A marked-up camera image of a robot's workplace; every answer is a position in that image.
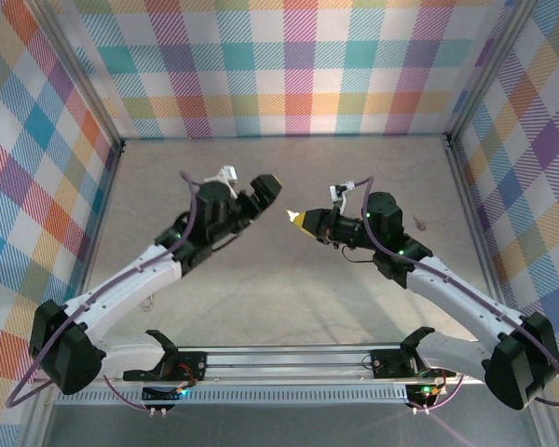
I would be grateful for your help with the small key with red head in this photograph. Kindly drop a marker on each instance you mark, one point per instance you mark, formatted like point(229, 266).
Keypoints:
point(419, 225)

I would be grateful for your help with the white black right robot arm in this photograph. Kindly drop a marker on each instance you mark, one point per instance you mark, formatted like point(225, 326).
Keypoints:
point(442, 298)

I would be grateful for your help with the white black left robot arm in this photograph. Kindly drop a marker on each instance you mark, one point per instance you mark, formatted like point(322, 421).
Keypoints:
point(121, 288)

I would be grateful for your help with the black controller box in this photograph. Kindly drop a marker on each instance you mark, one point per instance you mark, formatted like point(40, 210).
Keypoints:
point(160, 396)
point(426, 393)

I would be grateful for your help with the aluminium side frame rail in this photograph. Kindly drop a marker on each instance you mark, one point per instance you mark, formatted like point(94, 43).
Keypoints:
point(104, 195)
point(470, 205)

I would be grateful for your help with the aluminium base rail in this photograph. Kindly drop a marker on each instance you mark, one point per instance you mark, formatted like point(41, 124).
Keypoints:
point(284, 363)

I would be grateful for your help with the aluminium frame post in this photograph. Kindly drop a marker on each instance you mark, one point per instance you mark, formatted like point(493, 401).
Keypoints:
point(81, 70)
point(486, 70)

